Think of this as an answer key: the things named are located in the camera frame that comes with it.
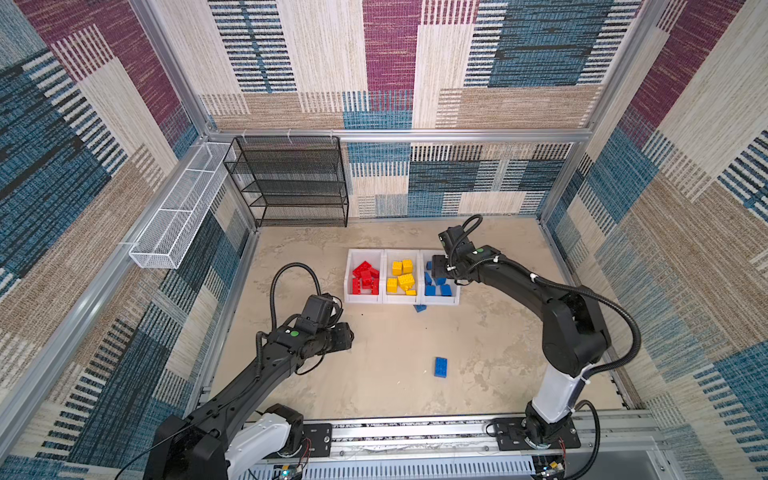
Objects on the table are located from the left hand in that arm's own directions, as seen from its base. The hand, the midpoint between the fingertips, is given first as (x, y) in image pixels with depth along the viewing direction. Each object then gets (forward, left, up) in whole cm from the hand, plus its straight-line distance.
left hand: (348, 332), depth 83 cm
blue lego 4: (-8, -25, -6) cm, 27 cm away
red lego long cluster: (+18, -7, -3) cm, 19 cm away
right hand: (+18, -28, +3) cm, 34 cm away
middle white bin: (+13, -15, -4) cm, 20 cm away
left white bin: (+29, 0, -3) cm, 29 cm away
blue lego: (+20, -24, -4) cm, 32 cm away
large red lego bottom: (+18, 0, -6) cm, 19 cm away
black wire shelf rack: (+55, +24, +9) cm, 60 cm away
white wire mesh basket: (+28, +57, +9) cm, 64 cm away
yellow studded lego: (+18, -17, -3) cm, 25 cm away
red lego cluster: (+21, -5, -4) cm, 22 cm away
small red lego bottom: (+19, -4, -5) cm, 20 cm away
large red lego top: (+22, -4, -3) cm, 22 cm away
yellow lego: (+25, -14, -4) cm, 29 cm away
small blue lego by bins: (+11, -21, -6) cm, 24 cm away
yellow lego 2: (+17, -12, -4) cm, 22 cm away
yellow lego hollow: (+25, -18, -4) cm, 31 cm away
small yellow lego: (+16, -18, -6) cm, 25 cm away
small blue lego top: (+17, -30, -6) cm, 35 cm away
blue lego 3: (+16, -25, -5) cm, 30 cm away
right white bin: (+23, -24, -1) cm, 33 cm away
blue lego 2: (+20, -29, -5) cm, 35 cm away
